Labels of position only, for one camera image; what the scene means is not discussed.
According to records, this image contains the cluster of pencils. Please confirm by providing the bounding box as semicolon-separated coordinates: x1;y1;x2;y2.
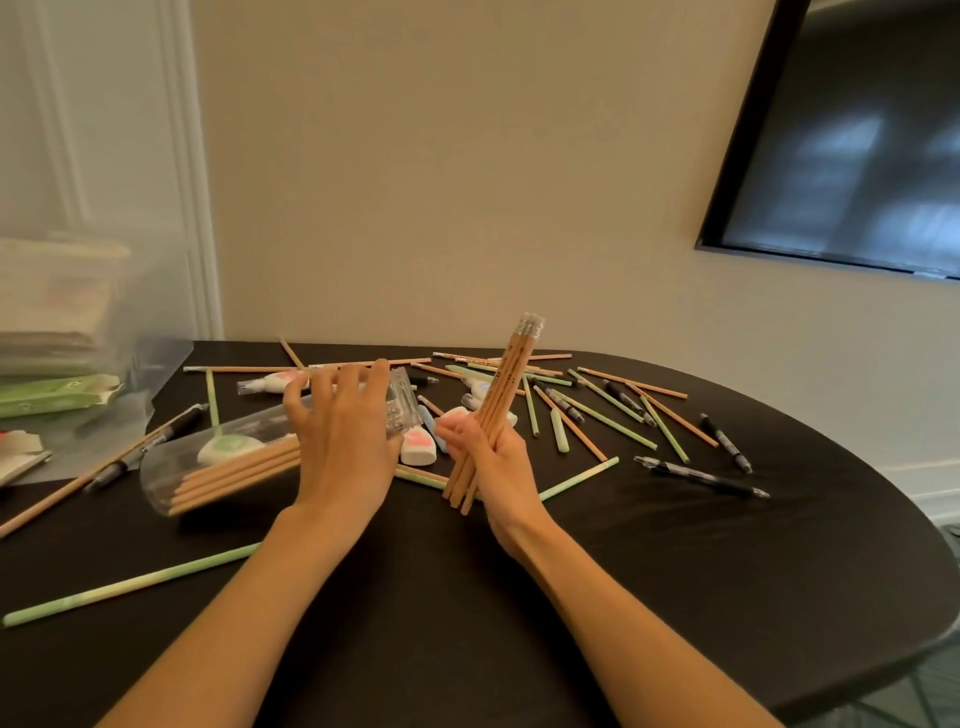
393;348;720;493

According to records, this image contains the clear tube of green pens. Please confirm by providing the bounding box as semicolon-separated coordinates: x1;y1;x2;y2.
140;367;423;519

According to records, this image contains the green pencil box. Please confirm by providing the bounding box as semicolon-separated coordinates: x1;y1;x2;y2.
0;373;125;420

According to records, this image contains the person's right hand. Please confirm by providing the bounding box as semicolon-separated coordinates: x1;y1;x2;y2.
434;408;556;562

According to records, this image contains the person's right forearm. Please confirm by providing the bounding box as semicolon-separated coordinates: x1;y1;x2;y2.
509;521;785;728

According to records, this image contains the white pink correction tape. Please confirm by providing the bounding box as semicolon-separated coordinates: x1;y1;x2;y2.
237;369;309;397
399;428;439;468

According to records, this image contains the black wall television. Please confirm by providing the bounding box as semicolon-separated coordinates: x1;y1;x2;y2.
695;0;960;283

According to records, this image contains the person's left forearm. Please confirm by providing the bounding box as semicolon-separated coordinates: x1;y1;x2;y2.
95;509;376;728

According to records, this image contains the white green correction tape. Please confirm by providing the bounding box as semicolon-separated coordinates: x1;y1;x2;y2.
461;393;520;429

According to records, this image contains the person's left hand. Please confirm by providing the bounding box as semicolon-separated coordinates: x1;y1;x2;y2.
282;358;406;528

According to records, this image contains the black gold pen box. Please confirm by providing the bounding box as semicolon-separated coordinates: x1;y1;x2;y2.
0;429;52;487

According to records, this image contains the clear plastic storage bin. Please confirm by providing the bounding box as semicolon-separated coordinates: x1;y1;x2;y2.
0;236;195;391

